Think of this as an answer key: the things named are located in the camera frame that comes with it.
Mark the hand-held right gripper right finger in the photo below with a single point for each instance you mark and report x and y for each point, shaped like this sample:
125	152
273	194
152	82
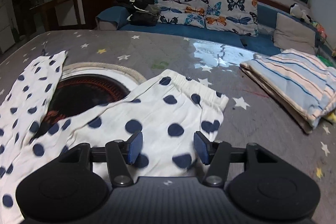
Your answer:
202	149

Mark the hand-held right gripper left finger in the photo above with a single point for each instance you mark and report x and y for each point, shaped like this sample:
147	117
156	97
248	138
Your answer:
135	146

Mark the white polka dot pants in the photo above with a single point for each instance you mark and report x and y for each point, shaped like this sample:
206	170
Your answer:
157	111

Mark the grey star print tablecloth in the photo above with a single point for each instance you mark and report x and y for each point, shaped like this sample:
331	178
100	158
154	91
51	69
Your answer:
262	148

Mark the folded striped cloth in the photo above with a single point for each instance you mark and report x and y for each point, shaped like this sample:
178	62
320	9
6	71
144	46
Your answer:
294	82

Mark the blue sofa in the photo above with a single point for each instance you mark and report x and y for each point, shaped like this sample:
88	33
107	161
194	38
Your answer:
183	31

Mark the dark grey garment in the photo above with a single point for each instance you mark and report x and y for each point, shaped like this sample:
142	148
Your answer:
145	15

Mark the yellow cloth item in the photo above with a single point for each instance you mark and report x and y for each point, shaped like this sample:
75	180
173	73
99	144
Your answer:
331	117

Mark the butterfly print pillow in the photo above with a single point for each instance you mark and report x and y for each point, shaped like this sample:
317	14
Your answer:
231	14
181	7

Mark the beige cushion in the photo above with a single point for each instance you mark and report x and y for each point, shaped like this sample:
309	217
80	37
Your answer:
291	32

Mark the wooden side table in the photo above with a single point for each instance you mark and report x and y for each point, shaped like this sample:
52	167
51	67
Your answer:
60	6

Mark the panda plush toy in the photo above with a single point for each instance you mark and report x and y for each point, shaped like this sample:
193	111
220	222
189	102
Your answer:
298	11

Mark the pink plush toy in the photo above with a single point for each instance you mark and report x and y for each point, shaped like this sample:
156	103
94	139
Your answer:
319	28

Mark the white appliance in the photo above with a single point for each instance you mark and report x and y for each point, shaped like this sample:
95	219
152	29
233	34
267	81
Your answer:
5	27

